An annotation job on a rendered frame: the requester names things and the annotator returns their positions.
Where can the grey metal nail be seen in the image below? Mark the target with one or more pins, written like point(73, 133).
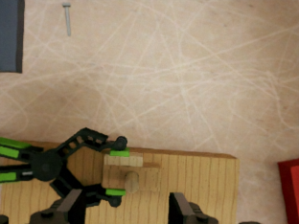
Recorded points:
point(66, 6)

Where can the red shallow tray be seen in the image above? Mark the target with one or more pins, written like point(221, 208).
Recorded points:
point(286, 171)

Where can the dark grey shallow tray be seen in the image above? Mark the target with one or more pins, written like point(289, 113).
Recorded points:
point(11, 56)

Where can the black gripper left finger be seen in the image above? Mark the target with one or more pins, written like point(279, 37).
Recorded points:
point(72, 208)

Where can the tan wood-grain board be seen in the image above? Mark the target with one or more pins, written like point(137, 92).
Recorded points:
point(210, 180)

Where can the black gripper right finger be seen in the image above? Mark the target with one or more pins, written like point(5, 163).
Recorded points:
point(180, 212)

